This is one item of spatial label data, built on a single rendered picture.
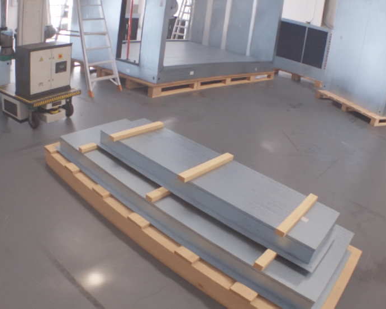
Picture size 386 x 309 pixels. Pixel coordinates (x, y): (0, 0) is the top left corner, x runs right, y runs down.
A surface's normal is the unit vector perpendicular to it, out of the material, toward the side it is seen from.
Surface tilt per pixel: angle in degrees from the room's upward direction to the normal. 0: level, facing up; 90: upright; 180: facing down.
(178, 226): 90
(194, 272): 90
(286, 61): 90
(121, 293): 0
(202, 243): 90
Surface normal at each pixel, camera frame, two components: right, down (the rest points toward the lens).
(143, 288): 0.12, -0.89
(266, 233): -0.67, 0.26
